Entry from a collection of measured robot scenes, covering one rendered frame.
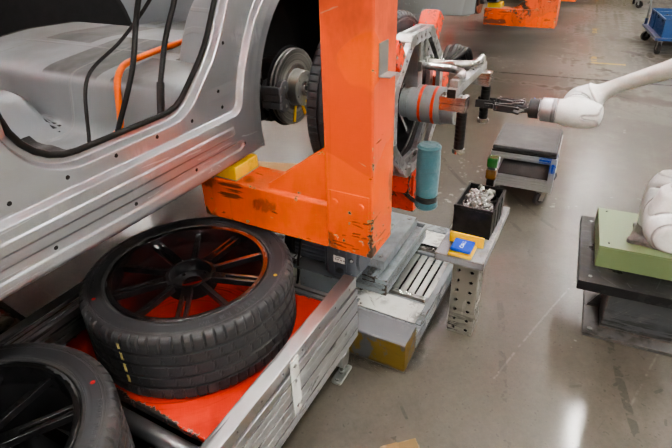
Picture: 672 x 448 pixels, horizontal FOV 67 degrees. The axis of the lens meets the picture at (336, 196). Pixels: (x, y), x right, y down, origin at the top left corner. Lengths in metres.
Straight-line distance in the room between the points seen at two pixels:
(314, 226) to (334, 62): 0.55
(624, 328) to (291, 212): 1.39
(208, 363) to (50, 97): 1.24
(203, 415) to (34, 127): 1.22
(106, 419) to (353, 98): 0.98
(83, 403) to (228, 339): 0.38
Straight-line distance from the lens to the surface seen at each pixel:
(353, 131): 1.46
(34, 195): 1.34
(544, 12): 5.52
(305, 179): 1.64
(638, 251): 2.15
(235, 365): 1.57
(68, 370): 1.49
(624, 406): 2.10
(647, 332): 2.36
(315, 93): 1.81
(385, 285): 2.14
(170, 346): 1.48
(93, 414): 1.36
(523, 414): 1.96
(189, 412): 1.60
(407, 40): 1.83
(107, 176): 1.42
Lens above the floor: 1.46
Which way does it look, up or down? 28 degrees down
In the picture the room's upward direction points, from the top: 2 degrees counter-clockwise
